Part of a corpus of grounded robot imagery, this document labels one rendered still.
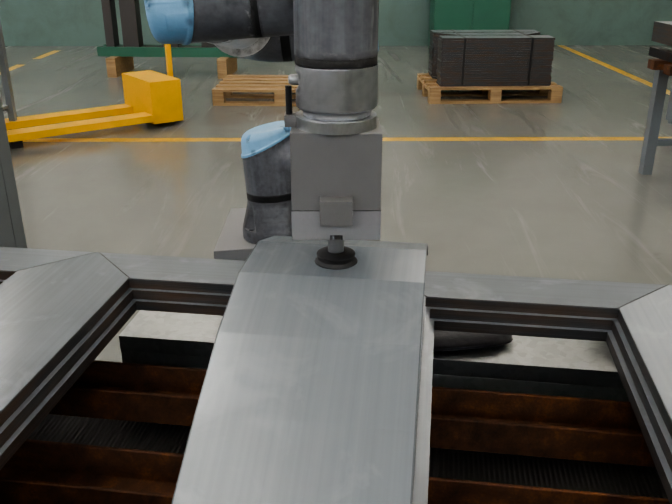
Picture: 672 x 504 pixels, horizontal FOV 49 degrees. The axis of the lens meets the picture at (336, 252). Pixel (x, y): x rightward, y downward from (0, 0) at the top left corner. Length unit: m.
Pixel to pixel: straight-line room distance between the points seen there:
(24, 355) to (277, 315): 0.41
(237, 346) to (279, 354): 0.04
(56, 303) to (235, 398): 0.52
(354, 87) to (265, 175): 0.84
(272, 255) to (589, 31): 10.72
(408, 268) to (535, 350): 0.62
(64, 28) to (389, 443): 10.91
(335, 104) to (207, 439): 0.30
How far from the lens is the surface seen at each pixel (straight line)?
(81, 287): 1.14
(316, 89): 0.65
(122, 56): 8.59
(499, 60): 6.91
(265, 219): 1.50
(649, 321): 1.07
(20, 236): 1.77
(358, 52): 0.65
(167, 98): 5.94
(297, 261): 0.74
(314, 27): 0.65
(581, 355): 1.33
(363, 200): 0.68
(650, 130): 4.91
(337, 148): 0.67
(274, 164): 1.47
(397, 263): 0.73
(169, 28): 0.76
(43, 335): 1.02
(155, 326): 1.39
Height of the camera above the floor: 1.32
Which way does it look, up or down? 23 degrees down
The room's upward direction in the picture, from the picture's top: straight up
